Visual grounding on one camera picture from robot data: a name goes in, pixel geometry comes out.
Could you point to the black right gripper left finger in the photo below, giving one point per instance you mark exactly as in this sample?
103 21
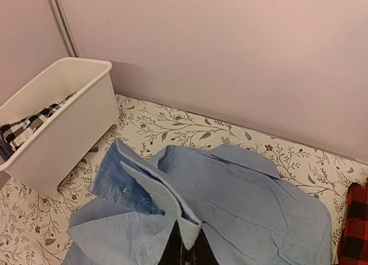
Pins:
173 253

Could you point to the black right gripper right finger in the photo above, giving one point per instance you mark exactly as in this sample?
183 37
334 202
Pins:
201 251

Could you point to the light blue long sleeve shirt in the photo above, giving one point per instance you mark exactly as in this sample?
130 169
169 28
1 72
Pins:
251 215

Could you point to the floral patterned table cloth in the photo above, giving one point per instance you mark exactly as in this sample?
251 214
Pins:
34 226

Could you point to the red black plaid folded shirt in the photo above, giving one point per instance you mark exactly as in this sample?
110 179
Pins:
352 248

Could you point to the white plastic bin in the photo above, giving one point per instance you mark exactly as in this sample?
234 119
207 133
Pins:
63 124

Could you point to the black white plaid shirt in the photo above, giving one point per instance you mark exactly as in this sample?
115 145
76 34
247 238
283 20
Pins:
15 134

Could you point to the left aluminium frame post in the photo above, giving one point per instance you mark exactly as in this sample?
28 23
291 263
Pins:
63 27

